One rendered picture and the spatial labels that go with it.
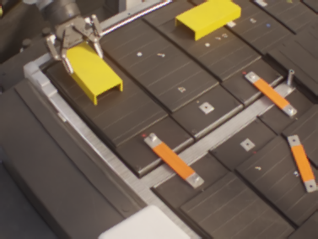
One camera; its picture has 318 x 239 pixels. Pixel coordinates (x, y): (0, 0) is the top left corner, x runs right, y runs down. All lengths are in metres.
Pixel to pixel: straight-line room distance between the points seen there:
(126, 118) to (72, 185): 0.27
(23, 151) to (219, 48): 0.57
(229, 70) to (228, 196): 0.34
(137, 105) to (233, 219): 0.34
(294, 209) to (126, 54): 0.54
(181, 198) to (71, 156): 0.23
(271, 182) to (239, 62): 0.34
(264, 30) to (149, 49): 0.30
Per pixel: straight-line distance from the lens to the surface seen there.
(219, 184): 1.19
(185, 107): 1.32
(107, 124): 1.27
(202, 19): 1.47
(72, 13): 1.35
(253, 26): 1.52
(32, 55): 1.64
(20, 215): 1.17
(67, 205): 1.04
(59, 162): 1.10
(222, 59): 1.42
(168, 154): 1.23
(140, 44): 1.44
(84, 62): 1.36
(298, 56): 1.46
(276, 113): 1.34
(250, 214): 1.16
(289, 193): 1.20
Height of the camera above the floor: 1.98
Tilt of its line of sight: 49 degrees down
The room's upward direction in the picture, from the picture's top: 3 degrees clockwise
